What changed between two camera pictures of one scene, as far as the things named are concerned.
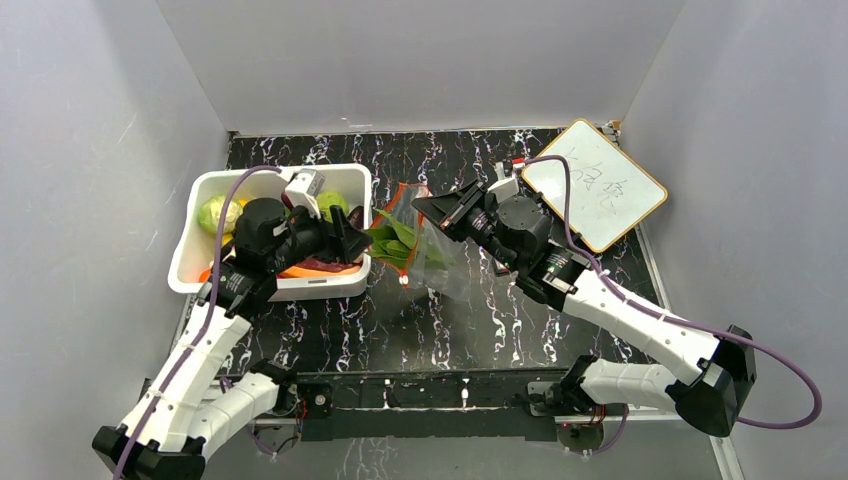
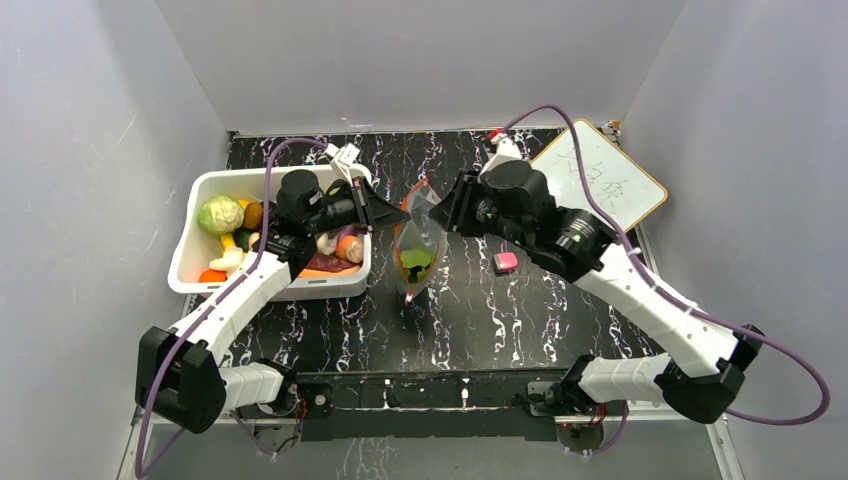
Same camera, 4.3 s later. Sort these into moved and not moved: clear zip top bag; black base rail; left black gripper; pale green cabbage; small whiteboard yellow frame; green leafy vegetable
Moved: left black gripper; clear zip top bag; green leafy vegetable
Not moved: pale green cabbage; black base rail; small whiteboard yellow frame
